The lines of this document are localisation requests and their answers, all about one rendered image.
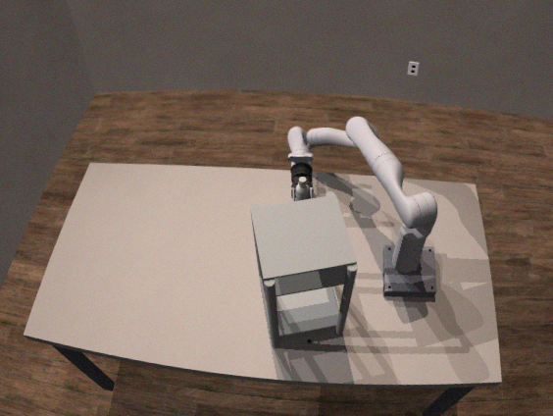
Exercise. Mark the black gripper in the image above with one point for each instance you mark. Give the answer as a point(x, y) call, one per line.
point(301, 167)

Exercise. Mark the grey bottle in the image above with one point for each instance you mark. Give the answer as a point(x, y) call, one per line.
point(302, 190)

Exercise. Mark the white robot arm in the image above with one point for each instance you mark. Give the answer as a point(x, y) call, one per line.
point(414, 211)

